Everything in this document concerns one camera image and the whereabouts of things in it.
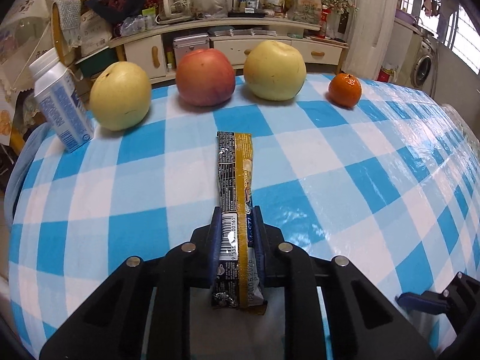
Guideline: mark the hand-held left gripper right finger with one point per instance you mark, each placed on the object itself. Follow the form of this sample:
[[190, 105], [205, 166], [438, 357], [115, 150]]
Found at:
[[258, 255]]

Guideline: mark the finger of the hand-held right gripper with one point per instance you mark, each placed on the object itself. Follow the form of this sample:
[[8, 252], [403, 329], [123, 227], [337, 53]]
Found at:
[[420, 302]]

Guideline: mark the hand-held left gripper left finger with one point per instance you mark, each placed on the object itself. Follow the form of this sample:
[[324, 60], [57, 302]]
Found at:
[[215, 247]]

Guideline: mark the gold black coffee stick packet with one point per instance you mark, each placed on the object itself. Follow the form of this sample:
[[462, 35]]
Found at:
[[234, 180]]

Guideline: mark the blue white checked tablecloth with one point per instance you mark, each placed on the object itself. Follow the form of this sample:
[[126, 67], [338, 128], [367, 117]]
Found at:
[[337, 195]]

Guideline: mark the red apple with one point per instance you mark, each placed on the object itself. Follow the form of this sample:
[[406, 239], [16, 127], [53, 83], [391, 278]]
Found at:
[[205, 77]]

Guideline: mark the yellow pear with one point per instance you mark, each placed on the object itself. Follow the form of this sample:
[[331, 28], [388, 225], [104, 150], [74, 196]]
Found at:
[[120, 95], [274, 70]]

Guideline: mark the orange tangerine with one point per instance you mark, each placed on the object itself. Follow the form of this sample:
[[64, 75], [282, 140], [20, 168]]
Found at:
[[345, 90]]

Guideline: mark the silver metal case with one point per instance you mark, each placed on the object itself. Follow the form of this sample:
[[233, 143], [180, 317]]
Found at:
[[190, 50]]

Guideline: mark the cream television cabinet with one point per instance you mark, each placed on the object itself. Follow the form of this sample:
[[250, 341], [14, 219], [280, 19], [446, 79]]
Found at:
[[232, 47]]

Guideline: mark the blue denim cloth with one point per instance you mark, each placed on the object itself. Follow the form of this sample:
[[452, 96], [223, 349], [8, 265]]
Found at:
[[22, 172]]

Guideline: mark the white milk bottle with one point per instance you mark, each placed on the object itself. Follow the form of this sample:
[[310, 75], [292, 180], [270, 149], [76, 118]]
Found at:
[[62, 105]]

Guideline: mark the dark green basin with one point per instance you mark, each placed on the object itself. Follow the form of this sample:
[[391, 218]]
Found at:
[[93, 65]]

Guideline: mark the small red box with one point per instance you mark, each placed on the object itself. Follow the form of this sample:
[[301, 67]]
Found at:
[[385, 75]]

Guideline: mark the small plastic bottles pack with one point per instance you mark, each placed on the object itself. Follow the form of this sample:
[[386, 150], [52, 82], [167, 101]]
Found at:
[[138, 25]]

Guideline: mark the silver washing machine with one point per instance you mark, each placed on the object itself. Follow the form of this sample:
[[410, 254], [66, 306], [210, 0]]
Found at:
[[423, 63]]

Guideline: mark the red bottle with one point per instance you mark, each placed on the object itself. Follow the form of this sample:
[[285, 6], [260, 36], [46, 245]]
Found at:
[[324, 22]]

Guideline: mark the white rice bag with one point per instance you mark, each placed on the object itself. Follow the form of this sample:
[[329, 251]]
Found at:
[[95, 33]]

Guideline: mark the white electric kettle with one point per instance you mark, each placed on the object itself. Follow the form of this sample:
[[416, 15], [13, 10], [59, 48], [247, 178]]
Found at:
[[173, 5]]

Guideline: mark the clear plastic bag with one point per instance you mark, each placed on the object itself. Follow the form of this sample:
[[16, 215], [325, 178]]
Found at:
[[209, 2]]

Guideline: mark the printed shopping bag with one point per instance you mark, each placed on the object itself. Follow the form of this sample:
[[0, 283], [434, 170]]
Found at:
[[304, 5]]

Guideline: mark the lace-covered standing air conditioner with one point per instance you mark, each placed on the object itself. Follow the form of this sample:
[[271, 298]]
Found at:
[[371, 22]]

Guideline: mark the wooden chair with cover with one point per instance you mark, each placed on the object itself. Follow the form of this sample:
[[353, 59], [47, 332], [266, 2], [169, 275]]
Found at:
[[67, 26]]

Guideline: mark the dark blue flower bouquet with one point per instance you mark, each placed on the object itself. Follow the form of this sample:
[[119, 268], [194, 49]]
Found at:
[[116, 0]]

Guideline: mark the white mesh food cover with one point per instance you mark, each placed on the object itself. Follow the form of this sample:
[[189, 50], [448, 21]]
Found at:
[[22, 45]]

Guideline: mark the purple basin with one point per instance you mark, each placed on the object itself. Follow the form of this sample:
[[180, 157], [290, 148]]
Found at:
[[407, 18]]

